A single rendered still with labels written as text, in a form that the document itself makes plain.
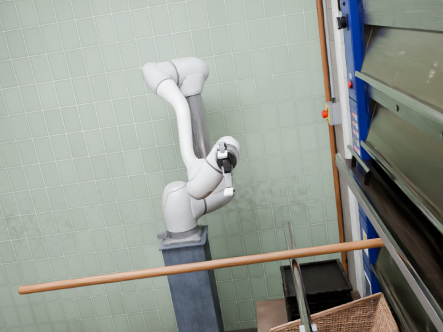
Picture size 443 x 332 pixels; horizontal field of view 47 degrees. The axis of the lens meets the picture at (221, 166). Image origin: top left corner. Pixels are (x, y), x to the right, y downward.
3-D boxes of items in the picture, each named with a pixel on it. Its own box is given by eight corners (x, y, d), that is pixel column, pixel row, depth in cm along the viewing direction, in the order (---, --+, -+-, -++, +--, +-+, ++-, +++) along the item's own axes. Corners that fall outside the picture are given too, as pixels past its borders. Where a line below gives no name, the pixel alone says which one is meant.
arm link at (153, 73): (156, 78, 220) (182, 72, 227) (136, 57, 230) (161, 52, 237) (153, 103, 229) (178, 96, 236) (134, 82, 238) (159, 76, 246)
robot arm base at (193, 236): (161, 232, 258) (159, 222, 256) (204, 226, 256) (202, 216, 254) (155, 248, 240) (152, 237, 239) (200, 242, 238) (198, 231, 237)
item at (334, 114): (341, 119, 254) (339, 99, 252) (345, 123, 245) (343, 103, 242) (325, 121, 255) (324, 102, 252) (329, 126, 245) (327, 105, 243)
